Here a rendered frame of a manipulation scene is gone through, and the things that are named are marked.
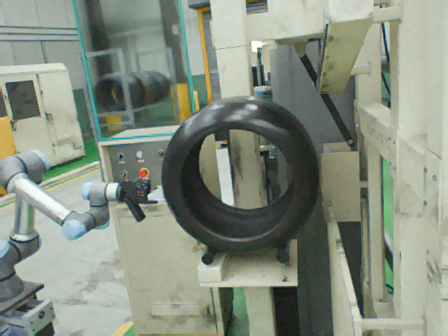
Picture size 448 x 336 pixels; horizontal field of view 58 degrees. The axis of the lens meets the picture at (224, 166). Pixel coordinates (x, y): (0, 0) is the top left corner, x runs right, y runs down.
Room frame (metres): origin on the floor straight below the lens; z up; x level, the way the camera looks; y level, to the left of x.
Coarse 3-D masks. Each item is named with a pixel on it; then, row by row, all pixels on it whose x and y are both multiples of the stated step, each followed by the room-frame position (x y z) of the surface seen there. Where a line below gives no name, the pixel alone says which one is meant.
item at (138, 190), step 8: (120, 184) 1.54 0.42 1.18; (128, 184) 1.53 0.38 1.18; (136, 184) 1.51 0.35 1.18; (144, 184) 1.53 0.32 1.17; (120, 192) 1.53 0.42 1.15; (128, 192) 1.54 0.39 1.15; (136, 192) 1.52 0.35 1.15; (144, 192) 1.52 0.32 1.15; (120, 200) 1.53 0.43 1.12; (136, 200) 1.51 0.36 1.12
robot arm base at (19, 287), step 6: (12, 276) 1.63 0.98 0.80; (0, 282) 1.60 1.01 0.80; (6, 282) 1.61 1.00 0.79; (12, 282) 1.62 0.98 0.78; (18, 282) 1.65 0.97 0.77; (0, 288) 1.59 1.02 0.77; (6, 288) 1.60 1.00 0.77; (12, 288) 1.61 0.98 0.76; (18, 288) 1.63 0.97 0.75; (24, 288) 1.67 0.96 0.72; (0, 294) 1.59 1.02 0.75; (6, 294) 1.59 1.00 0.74; (12, 294) 1.60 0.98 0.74; (18, 294) 1.62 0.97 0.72; (0, 300) 1.58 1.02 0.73; (6, 300) 1.58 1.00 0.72
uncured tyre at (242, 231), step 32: (192, 128) 1.38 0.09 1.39; (224, 128) 1.35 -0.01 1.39; (256, 128) 1.33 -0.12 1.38; (288, 128) 1.33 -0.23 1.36; (192, 160) 1.66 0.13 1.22; (288, 160) 1.31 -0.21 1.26; (192, 192) 1.65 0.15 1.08; (288, 192) 1.59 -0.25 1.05; (192, 224) 1.38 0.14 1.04; (224, 224) 1.61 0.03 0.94; (256, 224) 1.59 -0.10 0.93; (288, 224) 1.31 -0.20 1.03
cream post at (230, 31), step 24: (216, 0) 1.72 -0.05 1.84; (240, 0) 1.71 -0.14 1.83; (216, 24) 1.72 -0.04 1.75; (240, 24) 1.71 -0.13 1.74; (216, 48) 1.73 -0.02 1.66; (240, 48) 1.71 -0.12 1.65; (240, 72) 1.71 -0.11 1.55; (240, 144) 1.72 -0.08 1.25; (240, 168) 1.72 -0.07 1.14; (240, 192) 1.72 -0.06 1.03; (264, 288) 1.71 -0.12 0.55; (264, 312) 1.71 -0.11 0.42
